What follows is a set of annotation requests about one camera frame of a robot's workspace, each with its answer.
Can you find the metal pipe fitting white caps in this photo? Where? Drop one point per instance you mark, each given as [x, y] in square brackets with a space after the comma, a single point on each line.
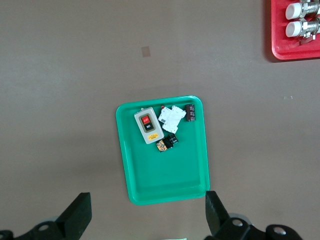
[293, 28]
[293, 11]

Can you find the black round buzzer component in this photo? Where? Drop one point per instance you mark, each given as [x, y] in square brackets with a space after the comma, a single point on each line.
[167, 143]

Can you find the grey on-off switch box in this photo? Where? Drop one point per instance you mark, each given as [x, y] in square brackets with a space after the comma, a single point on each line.
[148, 125]

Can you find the clear tape patch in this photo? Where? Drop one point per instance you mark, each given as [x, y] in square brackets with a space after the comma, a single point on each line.
[288, 97]
[145, 51]

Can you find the white circuit breaker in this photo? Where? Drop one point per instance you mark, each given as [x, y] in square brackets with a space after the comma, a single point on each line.
[171, 120]

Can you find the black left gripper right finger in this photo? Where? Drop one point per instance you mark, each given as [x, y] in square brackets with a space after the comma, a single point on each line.
[215, 215]

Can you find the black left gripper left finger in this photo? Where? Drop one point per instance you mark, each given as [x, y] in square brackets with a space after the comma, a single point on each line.
[75, 217]

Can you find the small black capacitor block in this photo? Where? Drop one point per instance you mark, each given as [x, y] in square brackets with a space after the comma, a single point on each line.
[190, 113]

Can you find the green plastic tray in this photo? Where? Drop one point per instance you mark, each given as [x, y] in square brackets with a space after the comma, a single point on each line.
[165, 172]

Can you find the red tray with fittings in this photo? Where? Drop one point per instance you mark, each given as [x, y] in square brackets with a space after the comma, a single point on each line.
[280, 47]

